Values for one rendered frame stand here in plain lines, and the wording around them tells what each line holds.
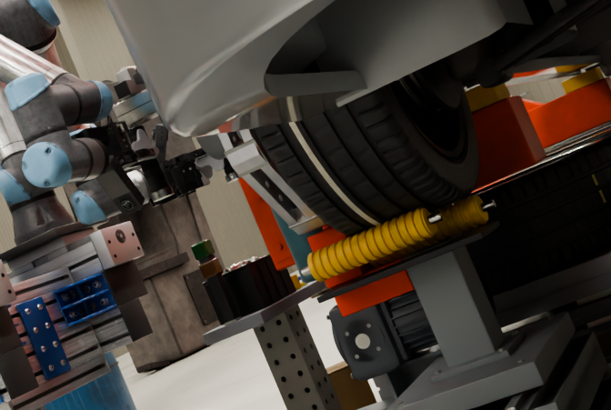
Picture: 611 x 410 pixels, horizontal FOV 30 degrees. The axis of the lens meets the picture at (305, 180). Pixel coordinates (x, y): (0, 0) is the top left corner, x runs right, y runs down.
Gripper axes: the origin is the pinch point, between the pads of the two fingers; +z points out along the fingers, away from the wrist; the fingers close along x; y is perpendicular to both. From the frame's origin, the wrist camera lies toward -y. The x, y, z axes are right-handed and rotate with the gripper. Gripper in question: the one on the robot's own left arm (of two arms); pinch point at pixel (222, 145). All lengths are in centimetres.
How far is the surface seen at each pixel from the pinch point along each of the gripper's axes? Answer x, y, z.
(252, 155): 49, 9, -13
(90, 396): -369, 58, 12
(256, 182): 43.8, 13.3, -12.5
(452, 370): 44, 60, 9
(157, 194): 25.7, 7.2, -25.3
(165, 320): -731, 44, 154
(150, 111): 30.0, -7.6, -21.5
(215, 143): 22.2, 1.5, -9.3
